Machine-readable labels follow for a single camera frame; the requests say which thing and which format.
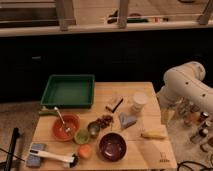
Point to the small metal cup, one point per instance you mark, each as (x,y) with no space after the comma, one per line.
(93,129)

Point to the wooden chalkboard eraser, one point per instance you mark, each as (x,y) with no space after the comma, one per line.
(114,103)

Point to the green vegetable toy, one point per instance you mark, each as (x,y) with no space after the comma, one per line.
(47,112)

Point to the orange fruit toy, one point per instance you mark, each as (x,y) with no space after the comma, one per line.
(85,151)

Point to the dark red bowl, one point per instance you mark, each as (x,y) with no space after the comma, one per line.
(112,147)

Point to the white plastic cup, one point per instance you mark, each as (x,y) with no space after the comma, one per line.
(139,99)

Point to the brown dried object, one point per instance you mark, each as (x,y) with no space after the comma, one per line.
(105,121)

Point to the small green cup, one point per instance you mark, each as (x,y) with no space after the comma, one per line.
(82,136)

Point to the yellow banana toy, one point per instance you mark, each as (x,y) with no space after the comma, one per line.
(153,135)

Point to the green plastic tray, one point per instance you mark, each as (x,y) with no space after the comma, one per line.
(69,91)

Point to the white handled brush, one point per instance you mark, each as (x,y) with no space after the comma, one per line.
(70,160)

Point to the metal spoon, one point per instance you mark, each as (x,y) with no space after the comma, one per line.
(62,120)

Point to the orange bowl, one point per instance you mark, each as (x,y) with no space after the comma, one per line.
(58,131)

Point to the black stand pole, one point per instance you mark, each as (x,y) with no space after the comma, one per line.
(9,159)

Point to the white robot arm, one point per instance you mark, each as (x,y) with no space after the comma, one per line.
(185,81)

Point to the grey blue cloth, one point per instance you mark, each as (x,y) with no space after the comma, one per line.
(127,120)

